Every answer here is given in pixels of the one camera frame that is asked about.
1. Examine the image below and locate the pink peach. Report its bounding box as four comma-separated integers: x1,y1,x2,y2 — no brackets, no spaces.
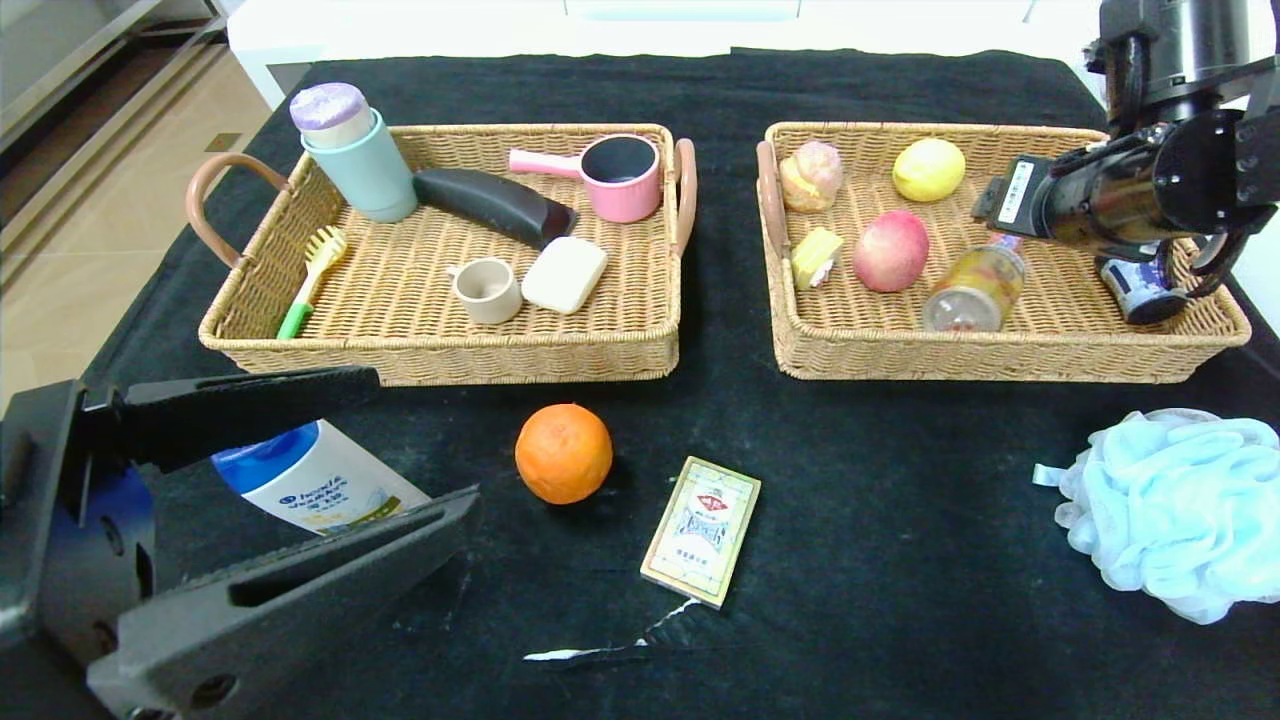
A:
853,209,931,294

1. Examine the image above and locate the yellow drink can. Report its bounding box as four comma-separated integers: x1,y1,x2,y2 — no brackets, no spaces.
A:
920,243,1028,334

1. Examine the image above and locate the white shampoo bottle blue cap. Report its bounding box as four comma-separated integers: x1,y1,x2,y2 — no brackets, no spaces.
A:
212,420,433,536

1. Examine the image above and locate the cream soap bar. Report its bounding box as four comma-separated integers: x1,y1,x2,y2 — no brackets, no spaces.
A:
521,236,609,316

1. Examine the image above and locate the orange fruit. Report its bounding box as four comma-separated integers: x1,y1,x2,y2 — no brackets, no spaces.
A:
515,403,614,506

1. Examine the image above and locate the small beige cup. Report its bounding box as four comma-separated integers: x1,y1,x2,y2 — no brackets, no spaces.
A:
447,258,524,326

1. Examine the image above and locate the pink toy saucepan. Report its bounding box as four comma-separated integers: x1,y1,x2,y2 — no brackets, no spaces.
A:
509,134,663,224

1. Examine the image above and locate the printed card box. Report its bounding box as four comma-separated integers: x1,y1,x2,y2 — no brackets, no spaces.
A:
641,456,763,610

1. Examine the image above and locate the yellow cake slice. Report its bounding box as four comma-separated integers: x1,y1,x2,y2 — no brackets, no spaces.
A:
790,226,846,291

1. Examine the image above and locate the dark eggplant shaped object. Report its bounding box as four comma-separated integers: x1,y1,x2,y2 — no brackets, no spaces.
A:
413,168,579,251

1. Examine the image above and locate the pink frosted pastry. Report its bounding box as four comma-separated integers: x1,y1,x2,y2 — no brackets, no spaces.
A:
779,140,845,214

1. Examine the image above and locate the teal plastic cup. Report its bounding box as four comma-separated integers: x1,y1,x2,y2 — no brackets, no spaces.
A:
302,108,419,224

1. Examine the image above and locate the yellow green brush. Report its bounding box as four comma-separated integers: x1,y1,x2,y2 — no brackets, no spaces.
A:
277,226,350,341

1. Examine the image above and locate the yellow lemon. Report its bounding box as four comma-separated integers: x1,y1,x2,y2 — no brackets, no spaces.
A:
892,138,967,203

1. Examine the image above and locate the purple capped beige bottle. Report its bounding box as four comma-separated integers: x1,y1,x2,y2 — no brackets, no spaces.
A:
290,83,379,151

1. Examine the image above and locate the white cabinet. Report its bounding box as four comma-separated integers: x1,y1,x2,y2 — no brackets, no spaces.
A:
228,0,1061,111

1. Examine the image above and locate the dark blue printed jar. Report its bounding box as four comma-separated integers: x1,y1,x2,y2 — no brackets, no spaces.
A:
1097,250,1191,326

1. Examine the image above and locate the light blue bath pouf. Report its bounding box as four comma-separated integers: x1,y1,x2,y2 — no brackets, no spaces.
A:
1032,409,1280,627

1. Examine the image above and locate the grey metal cabinet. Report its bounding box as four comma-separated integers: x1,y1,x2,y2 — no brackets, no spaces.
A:
0,0,229,151

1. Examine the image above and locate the wicker basket with brown handles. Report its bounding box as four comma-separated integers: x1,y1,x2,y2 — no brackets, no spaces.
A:
186,123,698,389
756,121,1258,383

